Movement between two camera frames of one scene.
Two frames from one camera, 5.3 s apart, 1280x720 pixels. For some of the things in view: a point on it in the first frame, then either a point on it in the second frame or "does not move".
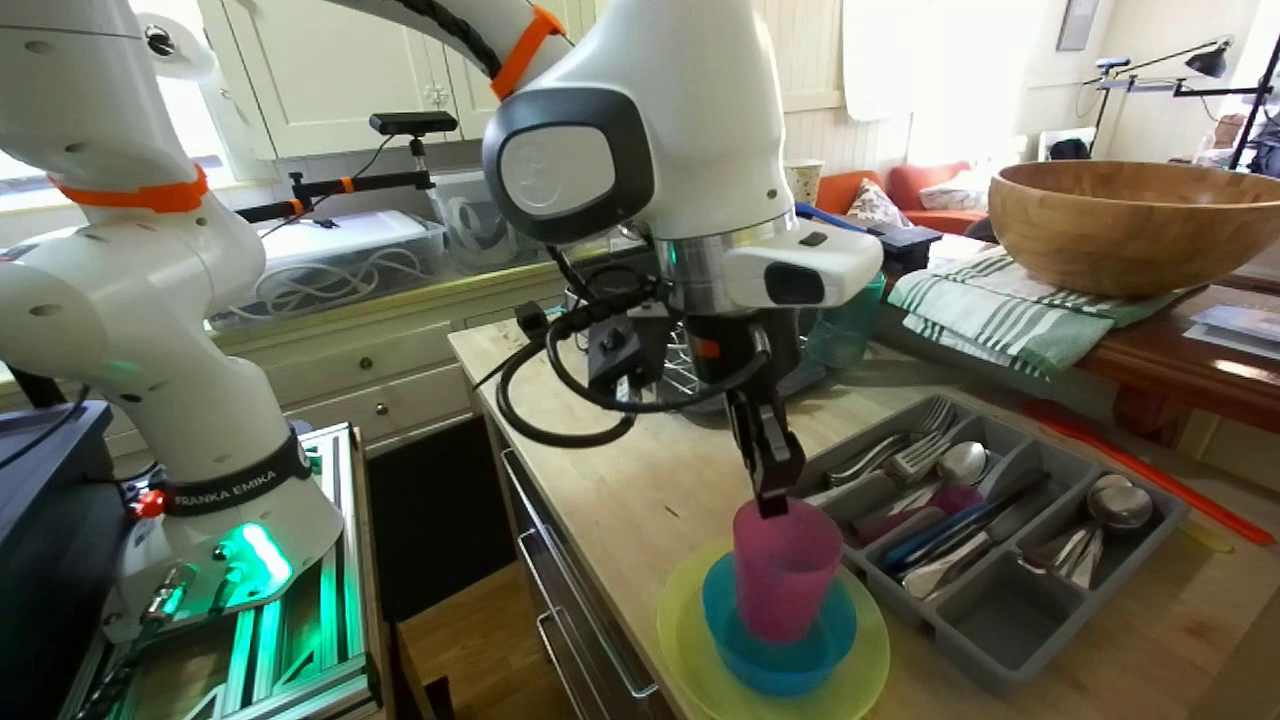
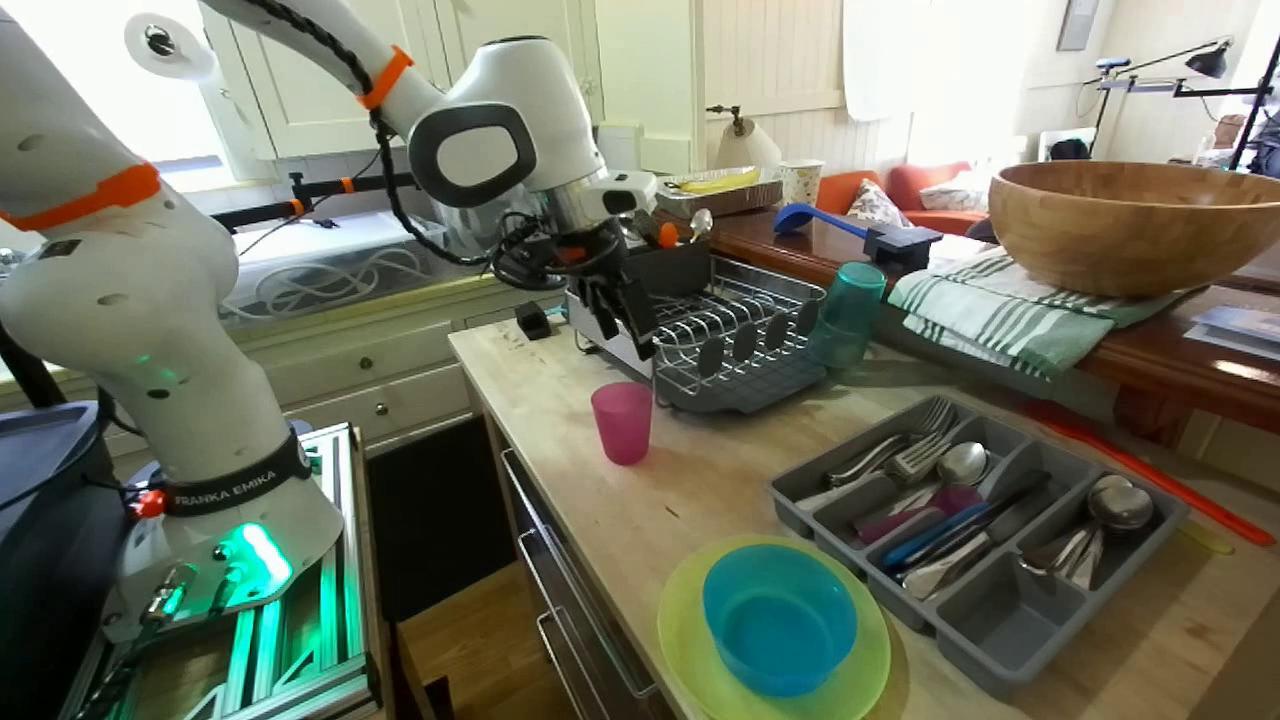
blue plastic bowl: [782, 668] does not move
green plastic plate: [687, 649] does not move
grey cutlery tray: [986, 542] does not move
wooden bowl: [1132, 230] does not move
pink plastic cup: [784, 570] → [625, 421]
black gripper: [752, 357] → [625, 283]
